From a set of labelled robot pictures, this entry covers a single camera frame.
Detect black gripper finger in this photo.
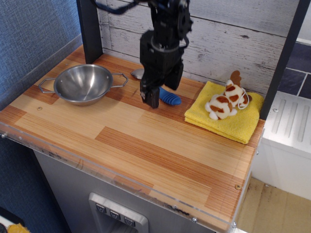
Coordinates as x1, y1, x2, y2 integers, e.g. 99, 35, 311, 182
164, 63, 184, 90
140, 87, 159, 108

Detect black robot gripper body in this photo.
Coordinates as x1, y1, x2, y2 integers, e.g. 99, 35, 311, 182
140, 31, 184, 90

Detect blue handled metal spoon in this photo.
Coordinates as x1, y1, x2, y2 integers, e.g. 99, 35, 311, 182
131, 68, 182, 106

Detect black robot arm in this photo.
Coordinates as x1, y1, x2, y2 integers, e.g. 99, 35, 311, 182
140, 0, 193, 108

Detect brown white plush toy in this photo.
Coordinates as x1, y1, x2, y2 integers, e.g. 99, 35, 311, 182
205, 70, 252, 120

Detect yellow folded cloth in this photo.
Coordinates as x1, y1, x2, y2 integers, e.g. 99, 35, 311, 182
185, 82, 264, 144

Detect grey button control panel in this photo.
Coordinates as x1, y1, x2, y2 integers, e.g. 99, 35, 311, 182
88, 192, 149, 233

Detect white ribbed cabinet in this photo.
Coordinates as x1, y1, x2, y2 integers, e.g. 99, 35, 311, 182
252, 92, 311, 200

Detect yellow black object corner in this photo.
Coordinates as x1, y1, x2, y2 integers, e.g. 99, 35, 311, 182
0, 223, 30, 233

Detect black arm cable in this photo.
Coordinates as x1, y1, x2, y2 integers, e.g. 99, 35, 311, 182
91, 0, 150, 15

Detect steel two-handled bowl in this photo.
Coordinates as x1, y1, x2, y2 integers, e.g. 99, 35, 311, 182
38, 64, 129, 106

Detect dark left frame post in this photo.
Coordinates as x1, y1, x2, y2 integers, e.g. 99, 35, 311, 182
76, 0, 103, 64

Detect dark frame post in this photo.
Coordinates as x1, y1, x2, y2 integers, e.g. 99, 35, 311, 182
76, 0, 103, 64
259, 0, 311, 120

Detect dark right frame post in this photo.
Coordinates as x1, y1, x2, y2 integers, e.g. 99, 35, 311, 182
259, 0, 311, 120

